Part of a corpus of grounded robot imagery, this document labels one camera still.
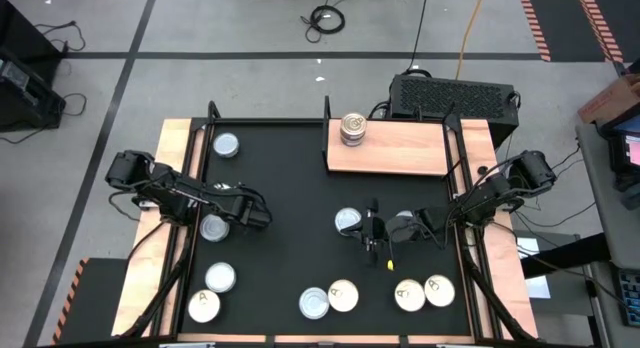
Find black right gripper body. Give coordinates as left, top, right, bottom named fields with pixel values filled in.
left=367, top=212, right=426, bottom=252

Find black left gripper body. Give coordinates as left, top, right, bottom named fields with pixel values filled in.
left=222, top=193, right=254, bottom=229

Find wooden shelf board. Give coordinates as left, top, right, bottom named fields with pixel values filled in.
left=327, top=118, right=451, bottom=177

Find black table mat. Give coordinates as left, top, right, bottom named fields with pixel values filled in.
left=178, top=120, right=474, bottom=337

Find black computer case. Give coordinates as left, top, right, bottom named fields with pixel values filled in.
left=388, top=72, right=521, bottom=149

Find white paper sheet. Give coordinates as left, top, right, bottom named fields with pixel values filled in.
left=516, top=236, right=552, bottom=300

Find black mat orange stripes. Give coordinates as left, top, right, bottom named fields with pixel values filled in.
left=517, top=0, right=640, bottom=64
left=52, top=257, right=129, bottom=347

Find black desk bar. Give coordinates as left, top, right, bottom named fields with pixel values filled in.
left=519, top=231, right=612, bottom=280

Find grey desk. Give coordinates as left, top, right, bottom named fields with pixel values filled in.
left=574, top=121, right=640, bottom=270

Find black keyboard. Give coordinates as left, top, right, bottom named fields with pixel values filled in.
left=610, top=266, right=640, bottom=329

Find cardboard box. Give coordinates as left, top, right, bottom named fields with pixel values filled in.
left=577, top=71, right=640, bottom=127

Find black monitor pink screen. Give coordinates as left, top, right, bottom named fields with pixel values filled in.
left=602, top=118, right=640, bottom=175

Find black floor panel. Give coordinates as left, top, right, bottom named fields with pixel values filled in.
left=0, top=0, right=65, bottom=64

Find black metal rig frame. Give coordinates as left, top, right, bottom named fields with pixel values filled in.
left=112, top=95, right=544, bottom=348

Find black floor cable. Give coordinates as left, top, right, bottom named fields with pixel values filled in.
left=33, top=20, right=87, bottom=53
left=0, top=91, right=89, bottom=145

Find thin black hanging cable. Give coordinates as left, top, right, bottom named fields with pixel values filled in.
left=409, top=0, right=431, bottom=70

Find yellow cable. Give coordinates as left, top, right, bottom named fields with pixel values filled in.
left=455, top=0, right=489, bottom=80

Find coiled black cable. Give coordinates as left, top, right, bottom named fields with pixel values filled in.
left=299, top=4, right=347, bottom=44

